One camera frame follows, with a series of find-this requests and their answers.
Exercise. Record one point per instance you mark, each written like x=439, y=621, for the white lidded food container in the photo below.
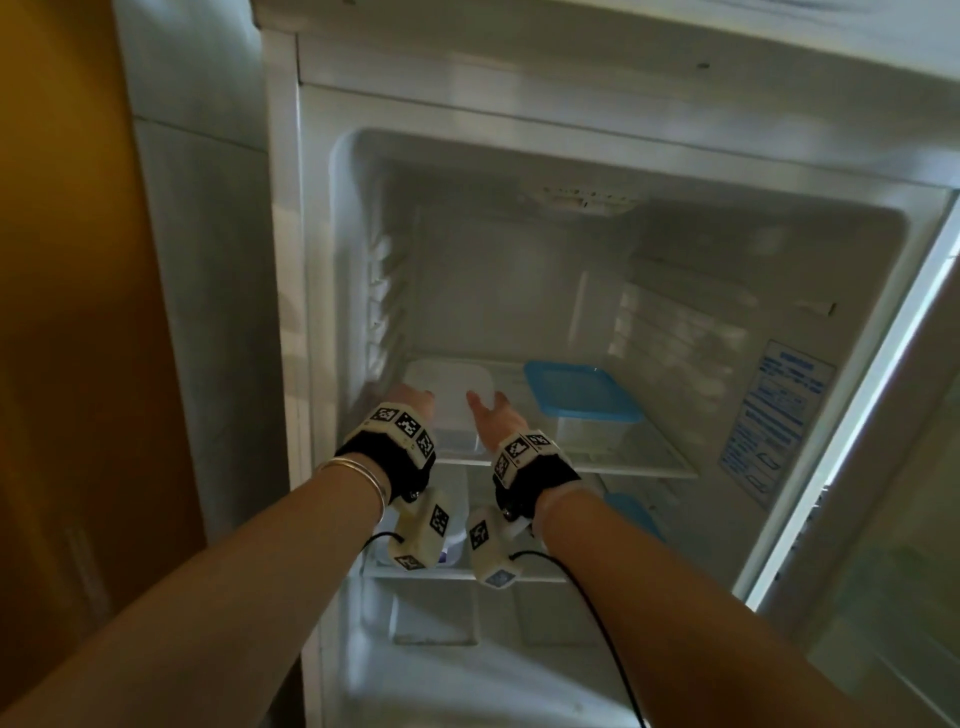
x=450, y=405

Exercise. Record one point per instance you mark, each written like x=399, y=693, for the right wrist camera with band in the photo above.
x=529, y=472

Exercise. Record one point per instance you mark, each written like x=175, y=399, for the wrist camera with band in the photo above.
x=529, y=472
x=397, y=450

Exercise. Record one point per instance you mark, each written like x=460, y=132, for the person's left hand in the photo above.
x=409, y=400

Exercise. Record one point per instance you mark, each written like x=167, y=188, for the white refrigerator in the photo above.
x=525, y=247

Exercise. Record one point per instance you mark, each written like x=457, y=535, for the glass refrigerator shelf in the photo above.
x=660, y=454

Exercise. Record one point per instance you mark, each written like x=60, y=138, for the blue printed information sticker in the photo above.
x=776, y=416

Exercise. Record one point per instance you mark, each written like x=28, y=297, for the person's left fingers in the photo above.
x=399, y=393

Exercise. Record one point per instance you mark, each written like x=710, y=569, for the person's left forearm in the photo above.
x=195, y=592

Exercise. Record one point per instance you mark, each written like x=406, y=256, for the person's right thumb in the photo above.
x=475, y=403

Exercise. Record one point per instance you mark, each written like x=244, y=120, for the left wrist camera with band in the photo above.
x=397, y=450

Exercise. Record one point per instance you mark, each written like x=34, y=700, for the white tub with blue label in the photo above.
x=450, y=551

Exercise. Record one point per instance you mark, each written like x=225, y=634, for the person's right hand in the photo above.
x=501, y=427

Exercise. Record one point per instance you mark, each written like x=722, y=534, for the thin metal bangle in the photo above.
x=352, y=469
x=349, y=475

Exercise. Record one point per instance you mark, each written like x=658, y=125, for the person's right forearm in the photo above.
x=675, y=622

